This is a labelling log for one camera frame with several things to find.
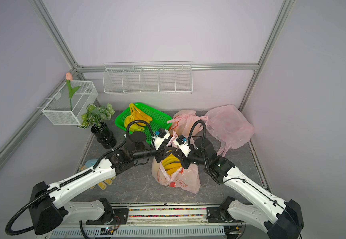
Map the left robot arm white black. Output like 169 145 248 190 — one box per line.
5 128 170 236

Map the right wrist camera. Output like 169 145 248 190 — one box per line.
173 135 191 157

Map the green potted plant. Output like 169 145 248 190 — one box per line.
78 103 115 131

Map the printed pink plastic bag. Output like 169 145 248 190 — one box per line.
167 110 208 139
151 138 201 194

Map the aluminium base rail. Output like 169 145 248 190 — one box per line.
41 203 247 239

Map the yellow banana bunch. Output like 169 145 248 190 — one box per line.
161 154 182 176
124 103 153 132

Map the yellow banana bunch in basket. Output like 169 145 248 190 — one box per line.
124 103 153 132

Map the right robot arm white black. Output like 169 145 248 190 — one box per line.
173 138 304 239

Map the green plastic basket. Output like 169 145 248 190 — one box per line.
115 103 172 131

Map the white wire shelf back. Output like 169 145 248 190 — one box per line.
103 61 193 94

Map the pink artificial tulip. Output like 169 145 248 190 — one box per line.
65 72 81 111

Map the plain pink plastic bag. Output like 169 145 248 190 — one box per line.
205 105 255 157

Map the yellow white work glove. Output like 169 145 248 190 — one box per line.
90 176 116 190

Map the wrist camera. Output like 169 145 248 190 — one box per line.
154 128 170 150
173 135 191 157

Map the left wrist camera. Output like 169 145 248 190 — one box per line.
154 128 170 150

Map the white wire basket left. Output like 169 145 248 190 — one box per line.
42 80 98 126

